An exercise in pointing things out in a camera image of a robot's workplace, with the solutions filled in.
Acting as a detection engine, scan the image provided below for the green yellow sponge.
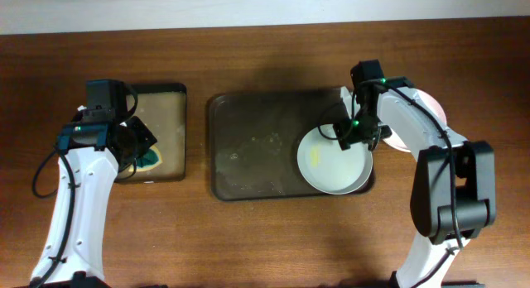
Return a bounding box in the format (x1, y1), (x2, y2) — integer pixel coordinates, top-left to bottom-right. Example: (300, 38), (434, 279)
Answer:
(131, 146), (162, 171)

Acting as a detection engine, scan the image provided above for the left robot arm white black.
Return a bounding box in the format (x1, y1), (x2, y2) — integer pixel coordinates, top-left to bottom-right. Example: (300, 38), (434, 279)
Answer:
(30, 79), (157, 287)

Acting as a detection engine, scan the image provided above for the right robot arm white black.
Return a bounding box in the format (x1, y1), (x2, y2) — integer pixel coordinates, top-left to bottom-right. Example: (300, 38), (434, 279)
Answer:
(333, 60), (496, 287)

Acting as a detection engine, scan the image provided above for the large brown serving tray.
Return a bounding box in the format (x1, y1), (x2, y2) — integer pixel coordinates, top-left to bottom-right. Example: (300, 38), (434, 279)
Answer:
(209, 89), (375, 201)

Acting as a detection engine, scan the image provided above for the pinkish white plate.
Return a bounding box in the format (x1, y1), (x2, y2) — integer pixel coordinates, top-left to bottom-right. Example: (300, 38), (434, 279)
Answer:
(383, 89), (447, 153)

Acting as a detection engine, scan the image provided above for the small black water tray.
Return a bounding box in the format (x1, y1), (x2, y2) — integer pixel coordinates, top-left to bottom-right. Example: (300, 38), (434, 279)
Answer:
(118, 83), (186, 184)

